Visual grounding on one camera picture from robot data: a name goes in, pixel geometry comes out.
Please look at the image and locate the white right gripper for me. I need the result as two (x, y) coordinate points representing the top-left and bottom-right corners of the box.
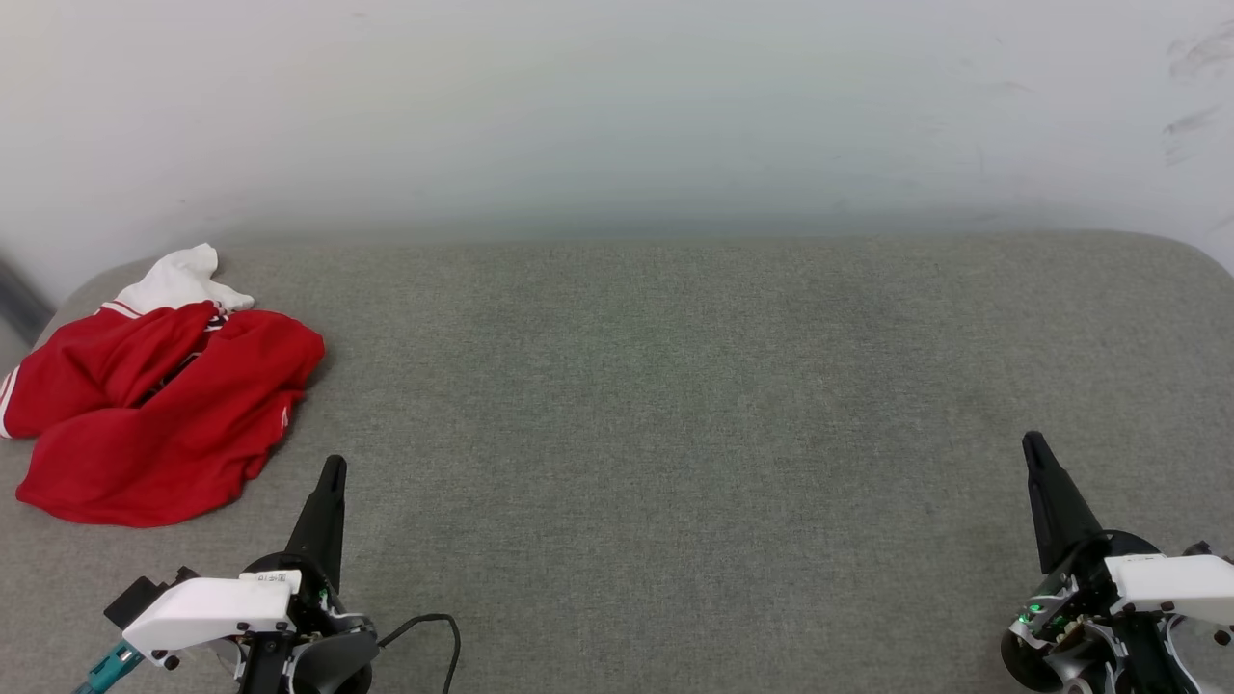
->
(1001, 431), (1234, 694)

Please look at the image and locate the thin black cable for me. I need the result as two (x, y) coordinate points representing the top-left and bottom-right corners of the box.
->
(376, 613), (463, 694)

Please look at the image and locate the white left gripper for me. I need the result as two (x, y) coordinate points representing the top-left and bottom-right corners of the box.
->
(121, 455), (380, 694)

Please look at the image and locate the red white sports shirt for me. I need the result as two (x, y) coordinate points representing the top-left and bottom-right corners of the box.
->
(0, 243), (327, 529)

